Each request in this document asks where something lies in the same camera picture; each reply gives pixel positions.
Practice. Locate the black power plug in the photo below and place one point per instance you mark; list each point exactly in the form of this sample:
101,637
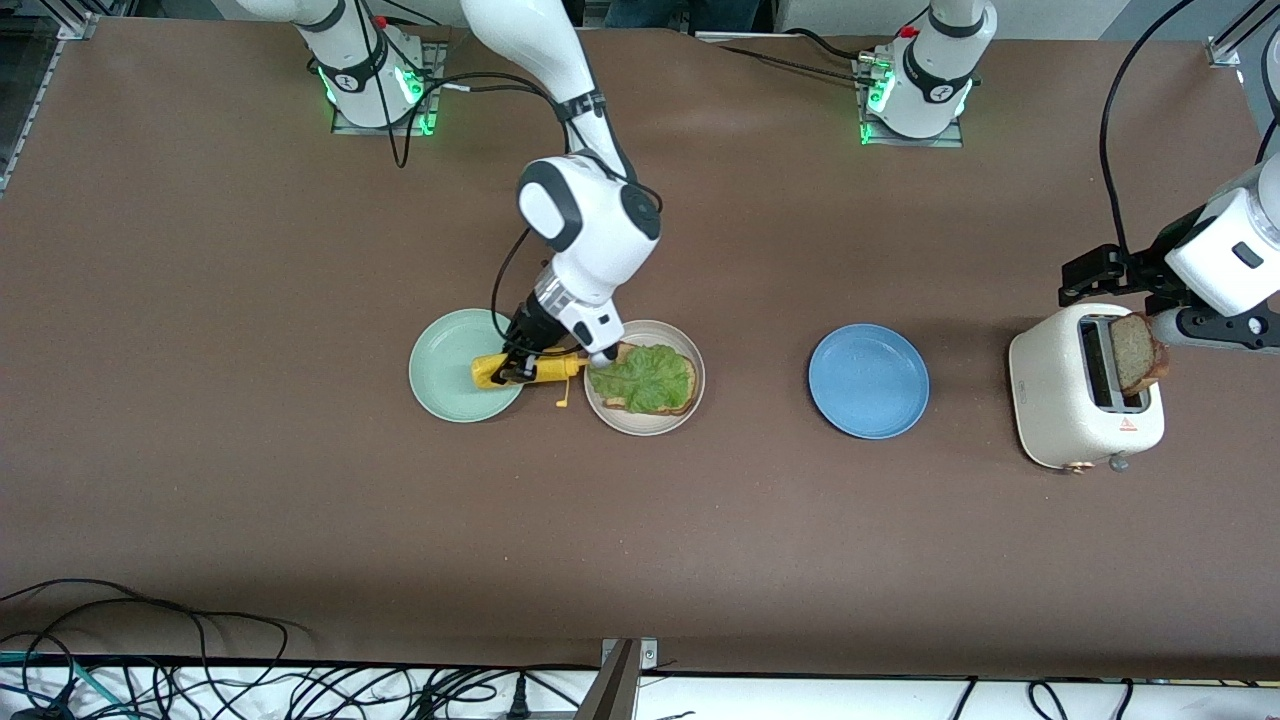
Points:
519,705

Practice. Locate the yellow mustard squeeze bottle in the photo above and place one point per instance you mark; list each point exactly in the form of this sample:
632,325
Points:
482,372

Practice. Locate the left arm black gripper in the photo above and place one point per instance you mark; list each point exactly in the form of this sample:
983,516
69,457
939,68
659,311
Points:
1139,266

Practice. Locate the beige round plate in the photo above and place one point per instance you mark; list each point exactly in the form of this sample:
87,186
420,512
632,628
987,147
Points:
640,428

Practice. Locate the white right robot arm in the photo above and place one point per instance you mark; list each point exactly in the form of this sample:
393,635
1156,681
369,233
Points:
590,220

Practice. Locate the brown toasted bread slice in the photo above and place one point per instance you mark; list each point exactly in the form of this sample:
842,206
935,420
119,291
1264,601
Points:
1135,355
625,351

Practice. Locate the long aluminium table rail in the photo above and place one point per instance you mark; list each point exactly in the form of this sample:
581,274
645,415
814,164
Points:
50,90

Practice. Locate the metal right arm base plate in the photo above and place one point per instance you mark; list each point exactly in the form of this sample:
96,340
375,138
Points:
437,110

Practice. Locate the person in blue jeans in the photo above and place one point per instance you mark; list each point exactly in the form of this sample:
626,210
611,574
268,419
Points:
680,12

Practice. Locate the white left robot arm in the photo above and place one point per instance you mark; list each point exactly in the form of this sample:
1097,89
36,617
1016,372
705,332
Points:
935,95

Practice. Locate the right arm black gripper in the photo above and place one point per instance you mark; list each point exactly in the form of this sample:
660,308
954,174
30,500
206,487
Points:
527,329

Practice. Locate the white two-slot toaster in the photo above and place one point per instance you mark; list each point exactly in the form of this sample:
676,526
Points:
1050,400

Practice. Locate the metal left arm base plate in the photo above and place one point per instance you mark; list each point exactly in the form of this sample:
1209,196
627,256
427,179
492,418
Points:
910,142

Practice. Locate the blue round plate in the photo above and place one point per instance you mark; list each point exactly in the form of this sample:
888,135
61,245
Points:
868,382

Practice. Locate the short aluminium frame profile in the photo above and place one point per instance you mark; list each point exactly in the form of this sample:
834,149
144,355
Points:
1220,52

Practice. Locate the mint green round plate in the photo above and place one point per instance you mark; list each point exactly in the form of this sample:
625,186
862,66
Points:
445,370

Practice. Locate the green lettuce leaf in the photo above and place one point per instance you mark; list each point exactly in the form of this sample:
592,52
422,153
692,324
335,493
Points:
645,380

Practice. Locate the grey metal beam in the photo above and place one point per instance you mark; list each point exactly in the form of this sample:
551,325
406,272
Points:
615,695

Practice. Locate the small metal bracket plate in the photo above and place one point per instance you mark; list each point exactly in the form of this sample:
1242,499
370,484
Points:
648,655

